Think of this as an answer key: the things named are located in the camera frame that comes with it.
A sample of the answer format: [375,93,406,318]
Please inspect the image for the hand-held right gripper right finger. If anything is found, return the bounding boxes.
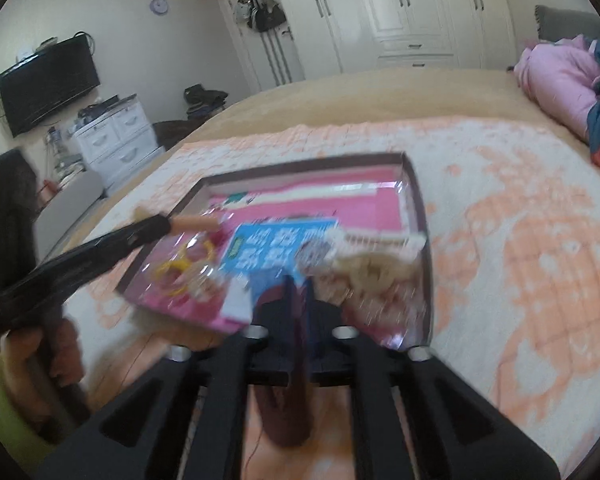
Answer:
[304,279,562,480]

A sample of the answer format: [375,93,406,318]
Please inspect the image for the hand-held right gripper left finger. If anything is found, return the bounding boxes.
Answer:
[35,276,302,480]

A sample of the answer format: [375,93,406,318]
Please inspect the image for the grey shallow cardboard box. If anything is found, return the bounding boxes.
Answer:
[115,151,434,352]

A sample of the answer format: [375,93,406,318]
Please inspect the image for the grey headboard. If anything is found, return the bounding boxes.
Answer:
[535,5,600,43]

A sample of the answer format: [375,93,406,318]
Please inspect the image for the white wardrobe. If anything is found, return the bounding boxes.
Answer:
[267,0,518,76]

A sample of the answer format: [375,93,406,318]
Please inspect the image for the pink book with blue label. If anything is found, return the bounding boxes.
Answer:
[130,180,411,333]

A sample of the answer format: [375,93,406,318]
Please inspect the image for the white drawer cabinet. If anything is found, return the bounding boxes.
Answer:
[75,94,160,188]

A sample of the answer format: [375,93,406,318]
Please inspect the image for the person's left forearm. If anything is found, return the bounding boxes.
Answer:
[0,360,56,462]

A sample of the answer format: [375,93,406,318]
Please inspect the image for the pile of dark clothes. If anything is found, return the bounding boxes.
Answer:
[182,85,229,123]

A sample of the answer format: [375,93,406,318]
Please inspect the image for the dark red hair clip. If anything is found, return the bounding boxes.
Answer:
[252,280,315,450]

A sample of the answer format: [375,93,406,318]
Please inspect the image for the white door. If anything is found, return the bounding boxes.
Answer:
[215,0,307,93]

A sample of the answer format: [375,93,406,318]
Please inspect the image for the black television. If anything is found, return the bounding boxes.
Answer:
[0,35,102,139]

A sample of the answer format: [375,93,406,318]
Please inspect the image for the pink jacket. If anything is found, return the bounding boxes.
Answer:
[513,34,600,147]

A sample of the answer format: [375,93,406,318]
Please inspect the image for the yellow hair clips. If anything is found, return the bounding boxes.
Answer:
[149,239,217,292]

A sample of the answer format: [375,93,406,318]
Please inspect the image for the white claw hair clip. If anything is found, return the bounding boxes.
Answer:
[330,229,427,286]

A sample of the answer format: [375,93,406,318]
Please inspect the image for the person's left hand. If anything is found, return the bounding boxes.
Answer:
[1,319,84,402]

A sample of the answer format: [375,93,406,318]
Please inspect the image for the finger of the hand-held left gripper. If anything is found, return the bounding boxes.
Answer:
[71,215,174,259]
[69,224,174,282]

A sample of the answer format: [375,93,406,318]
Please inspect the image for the beige bed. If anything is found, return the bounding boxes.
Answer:
[45,67,600,480]

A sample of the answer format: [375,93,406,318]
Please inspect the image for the hanging dark bags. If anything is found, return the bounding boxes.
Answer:
[235,0,287,32]

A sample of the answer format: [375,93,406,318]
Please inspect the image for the dark long hair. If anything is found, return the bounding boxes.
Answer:
[0,152,47,311]

